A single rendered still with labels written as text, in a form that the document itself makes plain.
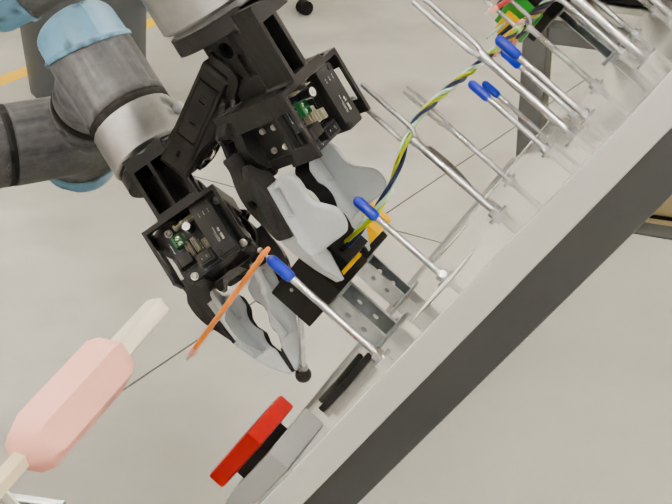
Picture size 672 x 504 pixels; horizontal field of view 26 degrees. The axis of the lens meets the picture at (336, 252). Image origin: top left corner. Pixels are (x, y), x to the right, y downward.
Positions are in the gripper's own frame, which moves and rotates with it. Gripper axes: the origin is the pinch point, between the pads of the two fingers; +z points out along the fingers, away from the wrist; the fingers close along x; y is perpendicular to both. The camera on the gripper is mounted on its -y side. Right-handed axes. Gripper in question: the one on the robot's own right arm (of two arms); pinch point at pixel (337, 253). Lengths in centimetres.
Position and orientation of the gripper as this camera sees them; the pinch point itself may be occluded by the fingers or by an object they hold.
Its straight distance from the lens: 109.0
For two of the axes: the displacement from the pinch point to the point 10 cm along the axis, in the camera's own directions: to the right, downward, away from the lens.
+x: 5.1, -5.4, 6.7
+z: 5.1, 8.1, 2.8
